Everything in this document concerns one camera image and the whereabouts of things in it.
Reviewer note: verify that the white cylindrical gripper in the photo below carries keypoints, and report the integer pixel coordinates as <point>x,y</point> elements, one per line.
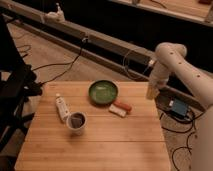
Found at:
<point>158,78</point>

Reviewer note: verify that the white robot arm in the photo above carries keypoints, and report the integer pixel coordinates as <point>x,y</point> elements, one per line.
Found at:
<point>171,59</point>

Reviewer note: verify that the blue electronics box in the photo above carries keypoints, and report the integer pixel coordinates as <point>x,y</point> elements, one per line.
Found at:
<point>178,108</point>

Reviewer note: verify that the white block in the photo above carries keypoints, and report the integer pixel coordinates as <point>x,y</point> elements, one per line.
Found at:
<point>118,111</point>

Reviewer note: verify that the green bowl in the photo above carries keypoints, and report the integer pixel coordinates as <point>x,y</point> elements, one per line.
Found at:
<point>103,92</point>

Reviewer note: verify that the white tube bottle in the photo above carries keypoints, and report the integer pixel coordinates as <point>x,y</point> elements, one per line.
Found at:
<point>62,107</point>

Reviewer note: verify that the long metal rail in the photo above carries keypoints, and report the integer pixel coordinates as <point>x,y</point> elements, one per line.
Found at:
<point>64,34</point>

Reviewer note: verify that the white clamp on rail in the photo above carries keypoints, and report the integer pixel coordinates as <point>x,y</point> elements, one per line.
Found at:
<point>58,15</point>

